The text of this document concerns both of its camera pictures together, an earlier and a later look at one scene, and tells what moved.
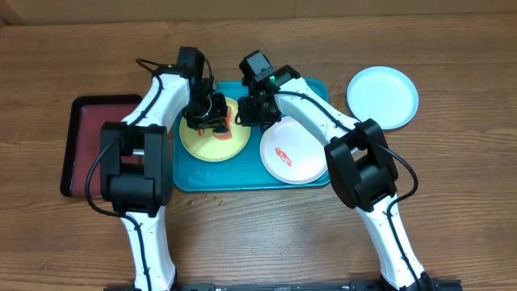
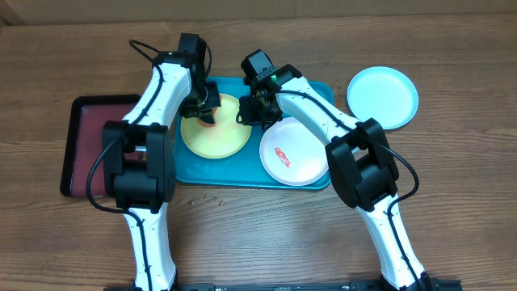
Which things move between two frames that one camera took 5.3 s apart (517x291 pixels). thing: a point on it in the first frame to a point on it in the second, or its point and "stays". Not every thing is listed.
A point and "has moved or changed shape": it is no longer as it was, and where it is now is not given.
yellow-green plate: [208, 147] stays
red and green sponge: [224, 132] has moved or changed shape
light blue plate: [385, 94] stays
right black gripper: [251, 118] stays
